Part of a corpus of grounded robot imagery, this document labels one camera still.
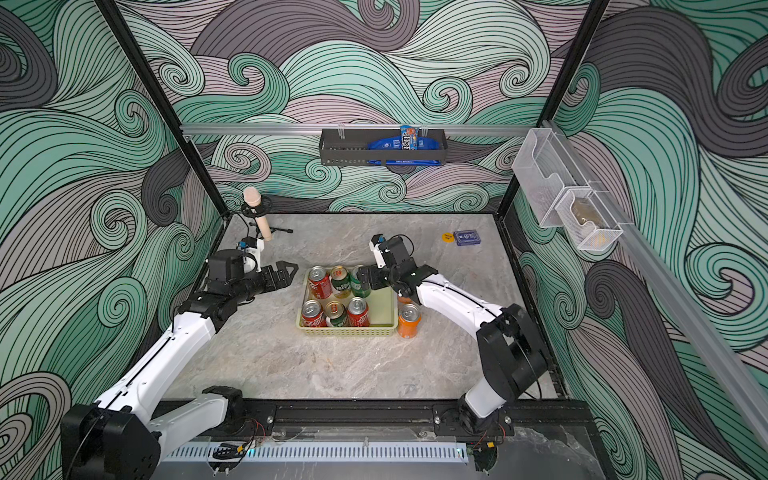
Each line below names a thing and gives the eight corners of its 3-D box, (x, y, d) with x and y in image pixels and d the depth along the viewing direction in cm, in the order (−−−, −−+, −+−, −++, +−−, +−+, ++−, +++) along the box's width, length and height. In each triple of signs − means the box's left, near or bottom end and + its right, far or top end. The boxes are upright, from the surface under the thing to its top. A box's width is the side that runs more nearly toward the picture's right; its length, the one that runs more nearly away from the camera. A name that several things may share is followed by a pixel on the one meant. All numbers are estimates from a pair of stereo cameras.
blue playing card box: (458, 246, 113) (459, 241, 111) (453, 235, 116) (455, 231, 114) (479, 243, 114) (480, 239, 112) (474, 233, 117) (475, 229, 115)
